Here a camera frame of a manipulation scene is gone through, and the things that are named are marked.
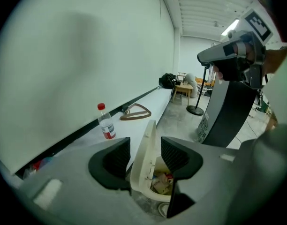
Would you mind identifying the ceiling light tube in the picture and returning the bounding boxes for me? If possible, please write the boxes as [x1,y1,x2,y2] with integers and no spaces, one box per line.
[220,18,240,36]

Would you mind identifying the black bag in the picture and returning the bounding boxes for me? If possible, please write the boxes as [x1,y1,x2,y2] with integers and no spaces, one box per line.
[158,73,177,90]

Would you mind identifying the person's right forearm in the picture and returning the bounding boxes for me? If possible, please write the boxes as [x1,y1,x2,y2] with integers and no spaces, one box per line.
[263,46,287,76]

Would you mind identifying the white beanbag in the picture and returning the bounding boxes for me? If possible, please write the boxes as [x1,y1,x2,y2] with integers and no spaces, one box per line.
[182,72,201,98]

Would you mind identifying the white low platform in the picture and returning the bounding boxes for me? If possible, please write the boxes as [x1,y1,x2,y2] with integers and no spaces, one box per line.
[21,87,173,187]

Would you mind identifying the colourful packets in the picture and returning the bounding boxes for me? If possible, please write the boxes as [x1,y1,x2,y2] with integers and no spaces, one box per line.
[23,157,54,180]

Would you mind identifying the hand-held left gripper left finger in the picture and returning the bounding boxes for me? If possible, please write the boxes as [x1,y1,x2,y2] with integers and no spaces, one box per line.
[16,136,132,222]

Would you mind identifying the person's white shirt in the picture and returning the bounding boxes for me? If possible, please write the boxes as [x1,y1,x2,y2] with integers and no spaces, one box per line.
[262,42,287,132]

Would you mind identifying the person's right hand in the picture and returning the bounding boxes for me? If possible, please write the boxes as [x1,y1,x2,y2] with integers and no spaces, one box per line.
[213,43,255,82]

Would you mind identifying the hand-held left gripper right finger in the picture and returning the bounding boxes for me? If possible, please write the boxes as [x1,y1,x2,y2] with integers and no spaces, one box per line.
[160,136,252,219]

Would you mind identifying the black stand with round base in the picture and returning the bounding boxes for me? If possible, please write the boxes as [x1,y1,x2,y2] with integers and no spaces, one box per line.
[186,65,210,116]

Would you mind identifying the paper waste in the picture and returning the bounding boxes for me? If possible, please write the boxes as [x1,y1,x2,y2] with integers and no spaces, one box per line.
[151,170,175,195]

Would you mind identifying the brown triangular wooden frame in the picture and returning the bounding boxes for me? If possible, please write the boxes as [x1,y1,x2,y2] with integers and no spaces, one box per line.
[120,103,152,121]

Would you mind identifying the dark curved standing panel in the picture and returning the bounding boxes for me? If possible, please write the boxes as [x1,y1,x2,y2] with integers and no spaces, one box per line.
[196,78,259,149]

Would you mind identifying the cream trash bin lid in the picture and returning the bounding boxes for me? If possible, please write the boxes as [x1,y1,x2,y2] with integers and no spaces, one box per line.
[130,119,157,192]

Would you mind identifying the small wooden table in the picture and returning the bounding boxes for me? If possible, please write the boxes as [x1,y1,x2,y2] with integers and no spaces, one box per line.
[172,82,195,105]

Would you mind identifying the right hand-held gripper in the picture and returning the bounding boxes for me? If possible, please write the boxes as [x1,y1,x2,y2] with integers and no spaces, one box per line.
[196,8,274,90]

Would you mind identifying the clear bottle with red cap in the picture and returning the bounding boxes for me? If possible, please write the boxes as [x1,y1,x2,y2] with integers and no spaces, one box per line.
[97,103,117,141]

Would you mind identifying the cream trash bin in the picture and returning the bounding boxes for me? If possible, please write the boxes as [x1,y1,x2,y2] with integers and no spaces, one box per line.
[131,155,177,203]

